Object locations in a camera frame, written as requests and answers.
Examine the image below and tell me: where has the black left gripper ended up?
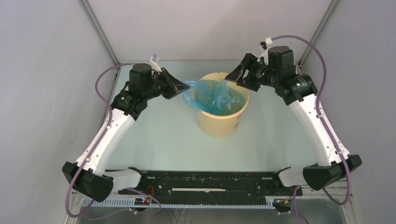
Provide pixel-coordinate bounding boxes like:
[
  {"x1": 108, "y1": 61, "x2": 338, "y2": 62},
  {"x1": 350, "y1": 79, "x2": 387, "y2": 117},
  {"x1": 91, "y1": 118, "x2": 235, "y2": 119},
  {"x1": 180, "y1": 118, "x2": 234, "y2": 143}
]
[{"x1": 144, "y1": 68, "x2": 190, "y2": 100}]

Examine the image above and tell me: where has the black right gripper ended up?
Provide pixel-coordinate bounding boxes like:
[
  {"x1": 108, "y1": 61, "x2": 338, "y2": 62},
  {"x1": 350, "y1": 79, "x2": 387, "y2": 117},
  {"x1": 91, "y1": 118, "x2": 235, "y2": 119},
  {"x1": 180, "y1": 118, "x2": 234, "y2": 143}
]
[{"x1": 224, "y1": 53, "x2": 278, "y2": 92}]

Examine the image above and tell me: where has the blue plastic trash bag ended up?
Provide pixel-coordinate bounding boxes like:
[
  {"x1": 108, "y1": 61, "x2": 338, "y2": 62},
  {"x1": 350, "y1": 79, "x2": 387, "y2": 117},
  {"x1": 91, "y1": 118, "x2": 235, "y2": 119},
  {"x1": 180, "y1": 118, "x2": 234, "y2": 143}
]
[{"x1": 182, "y1": 79, "x2": 246, "y2": 116}]

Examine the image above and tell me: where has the yellow printed trash bin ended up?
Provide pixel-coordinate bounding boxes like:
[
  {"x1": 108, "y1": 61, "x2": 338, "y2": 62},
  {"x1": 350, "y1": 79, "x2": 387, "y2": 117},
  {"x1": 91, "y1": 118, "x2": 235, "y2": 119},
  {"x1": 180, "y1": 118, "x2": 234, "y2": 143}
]
[{"x1": 196, "y1": 72, "x2": 249, "y2": 137}]

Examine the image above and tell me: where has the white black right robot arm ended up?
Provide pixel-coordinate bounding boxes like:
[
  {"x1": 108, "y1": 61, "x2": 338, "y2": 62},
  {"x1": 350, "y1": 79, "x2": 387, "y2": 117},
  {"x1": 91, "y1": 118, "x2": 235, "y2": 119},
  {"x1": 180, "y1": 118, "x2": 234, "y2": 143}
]
[{"x1": 225, "y1": 46, "x2": 362, "y2": 195}]

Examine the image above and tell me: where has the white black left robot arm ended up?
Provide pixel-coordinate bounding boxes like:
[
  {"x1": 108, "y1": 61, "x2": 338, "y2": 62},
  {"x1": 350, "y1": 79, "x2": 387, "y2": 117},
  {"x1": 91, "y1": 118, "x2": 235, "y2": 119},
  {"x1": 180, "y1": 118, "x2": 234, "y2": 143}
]
[{"x1": 62, "y1": 62, "x2": 190, "y2": 202}]

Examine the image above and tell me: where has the small lit circuit board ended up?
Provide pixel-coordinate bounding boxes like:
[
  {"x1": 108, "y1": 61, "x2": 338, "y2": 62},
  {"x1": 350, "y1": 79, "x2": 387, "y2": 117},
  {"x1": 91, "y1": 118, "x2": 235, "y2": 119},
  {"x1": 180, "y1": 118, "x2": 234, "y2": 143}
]
[{"x1": 134, "y1": 198, "x2": 151, "y2": 206}]

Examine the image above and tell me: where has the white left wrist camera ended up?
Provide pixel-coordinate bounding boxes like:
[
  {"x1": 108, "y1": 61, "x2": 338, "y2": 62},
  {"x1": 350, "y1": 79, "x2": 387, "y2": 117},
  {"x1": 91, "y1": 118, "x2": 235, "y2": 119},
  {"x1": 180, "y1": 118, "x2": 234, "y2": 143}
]
[{"x1": 148, "y1": 54, "x2": 162, "y2": 73}]

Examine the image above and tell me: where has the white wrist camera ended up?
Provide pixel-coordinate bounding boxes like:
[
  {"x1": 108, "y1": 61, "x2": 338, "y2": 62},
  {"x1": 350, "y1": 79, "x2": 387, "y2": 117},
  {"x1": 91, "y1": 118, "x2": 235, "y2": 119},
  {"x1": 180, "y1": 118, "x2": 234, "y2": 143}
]
[
  {"x1": 259, "y1": 37, "x2": 273, "y2": 63},
  {"x1": 148, "y1": 54, "x2": 162, "y2": 73}
]

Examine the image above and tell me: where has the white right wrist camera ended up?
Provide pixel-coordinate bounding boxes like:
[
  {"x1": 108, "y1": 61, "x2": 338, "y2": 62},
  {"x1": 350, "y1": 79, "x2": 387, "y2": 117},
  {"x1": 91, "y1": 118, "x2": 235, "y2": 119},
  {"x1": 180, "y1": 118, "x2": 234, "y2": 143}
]
[{"x1": 259, "y1": 37, "x2": 273, "y2": 63}]

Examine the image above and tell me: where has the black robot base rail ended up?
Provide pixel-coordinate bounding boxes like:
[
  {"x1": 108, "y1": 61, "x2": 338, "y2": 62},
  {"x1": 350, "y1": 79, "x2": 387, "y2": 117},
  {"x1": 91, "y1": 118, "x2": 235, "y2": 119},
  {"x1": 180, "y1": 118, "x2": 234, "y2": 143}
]
[{"x1": 136, "y1": 170, "x2": 303, "y2": 205}]

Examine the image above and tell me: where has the aluminium corner frame right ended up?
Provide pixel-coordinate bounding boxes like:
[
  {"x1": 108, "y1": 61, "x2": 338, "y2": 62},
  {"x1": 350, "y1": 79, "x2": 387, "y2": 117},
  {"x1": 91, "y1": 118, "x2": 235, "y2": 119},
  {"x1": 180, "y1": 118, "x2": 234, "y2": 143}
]
[{"x1": 299, "y1": 0, "x2": 339, "y2": 65}]

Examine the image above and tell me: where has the aluminium corner frame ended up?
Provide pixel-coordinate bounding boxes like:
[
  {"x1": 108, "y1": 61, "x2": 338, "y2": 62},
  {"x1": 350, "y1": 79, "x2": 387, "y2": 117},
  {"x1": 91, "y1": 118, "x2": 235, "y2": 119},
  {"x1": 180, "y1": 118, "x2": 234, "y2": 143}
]
[
  {"x1": 299, "y1": 0, "x2": 339, "y2": 65},
  {"x1": 78, "y1": 0, "x2": 122, "y2": 70}
]

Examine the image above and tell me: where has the aluminium corner frame left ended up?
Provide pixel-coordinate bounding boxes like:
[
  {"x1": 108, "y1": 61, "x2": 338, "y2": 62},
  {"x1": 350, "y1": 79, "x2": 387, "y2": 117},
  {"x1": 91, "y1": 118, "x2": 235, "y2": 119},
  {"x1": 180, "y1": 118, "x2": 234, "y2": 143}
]
[{"x1": 78, "y1": 0, "x2": 122, "y2": 70}]

